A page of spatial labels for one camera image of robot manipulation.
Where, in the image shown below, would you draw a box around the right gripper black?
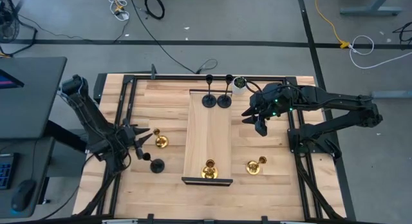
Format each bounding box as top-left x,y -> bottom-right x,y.
241,84 -> 277,125

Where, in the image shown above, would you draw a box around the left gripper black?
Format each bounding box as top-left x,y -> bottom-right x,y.
115,124 -> 155,152

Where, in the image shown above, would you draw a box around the gold candle stick holder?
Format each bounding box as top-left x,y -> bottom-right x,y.
201,158 -> 219,180
152,128 -> 169,149
245,156 -> 268,176

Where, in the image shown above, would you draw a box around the black candle stick holder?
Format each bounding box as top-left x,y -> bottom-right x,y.
142,152 -> 166,174
216,73 -> 234,109
201,74 -> 218,109

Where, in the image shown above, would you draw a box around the white plant pot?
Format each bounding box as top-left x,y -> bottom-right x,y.
231,76 -> 248,96

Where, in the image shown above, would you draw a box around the wooden riser shelf black legs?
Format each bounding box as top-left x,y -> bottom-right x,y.
181,88 -> 234,187

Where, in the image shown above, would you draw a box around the black box with light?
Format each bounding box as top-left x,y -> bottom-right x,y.
93,72 -> 108,104

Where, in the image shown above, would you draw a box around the black desk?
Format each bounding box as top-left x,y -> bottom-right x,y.
0,56 -> 68,219

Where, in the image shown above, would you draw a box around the black computer mouse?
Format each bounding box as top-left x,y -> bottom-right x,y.
10,179 -> 37,213

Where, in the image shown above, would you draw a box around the grey floor bar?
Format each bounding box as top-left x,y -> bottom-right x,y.
371,89 -> 412,100

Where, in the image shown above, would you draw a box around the black keyboard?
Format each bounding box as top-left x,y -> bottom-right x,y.
0,153 -> 15,191

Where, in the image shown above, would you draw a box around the desk computer monitor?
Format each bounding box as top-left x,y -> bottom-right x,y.
0,68 -> 25,90

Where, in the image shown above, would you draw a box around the grey desk foot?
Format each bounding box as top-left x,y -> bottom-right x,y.
339,0 -> 404,17

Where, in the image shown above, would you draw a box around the black floor fan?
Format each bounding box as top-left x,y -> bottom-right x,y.
0,0 -> 21,44

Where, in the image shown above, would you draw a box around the black aluminium table frame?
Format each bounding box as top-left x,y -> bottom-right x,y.
72,72 -> 357,224

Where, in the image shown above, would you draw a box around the long black floor cable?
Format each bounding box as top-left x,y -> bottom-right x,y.
127,0 -> 219,75

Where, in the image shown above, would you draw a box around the yellow extension cable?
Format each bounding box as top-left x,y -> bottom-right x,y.
314,0 -> 351,50

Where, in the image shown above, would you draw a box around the white looped cable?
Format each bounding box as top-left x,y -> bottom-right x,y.
348,34 -> 412,70

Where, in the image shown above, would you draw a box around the white cable bundle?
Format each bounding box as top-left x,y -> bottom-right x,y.
108,0 -> 131,23

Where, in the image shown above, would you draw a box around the coiled black cable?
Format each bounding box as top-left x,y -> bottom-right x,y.
144,0 -> 166,21

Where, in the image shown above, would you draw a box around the black tangled cable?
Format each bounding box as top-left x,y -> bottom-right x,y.
391,20 -> 412,45

